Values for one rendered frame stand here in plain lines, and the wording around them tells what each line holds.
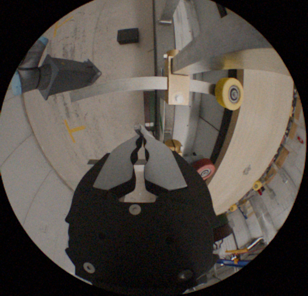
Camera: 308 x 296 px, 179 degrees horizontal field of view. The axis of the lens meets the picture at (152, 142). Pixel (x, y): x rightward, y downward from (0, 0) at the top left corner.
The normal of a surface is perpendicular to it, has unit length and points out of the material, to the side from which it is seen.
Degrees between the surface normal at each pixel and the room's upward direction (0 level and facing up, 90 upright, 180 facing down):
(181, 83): 0
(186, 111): 0
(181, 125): 0
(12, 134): 90
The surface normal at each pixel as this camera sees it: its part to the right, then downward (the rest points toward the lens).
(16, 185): 0.99, -0.13
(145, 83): 0.04, 0.53
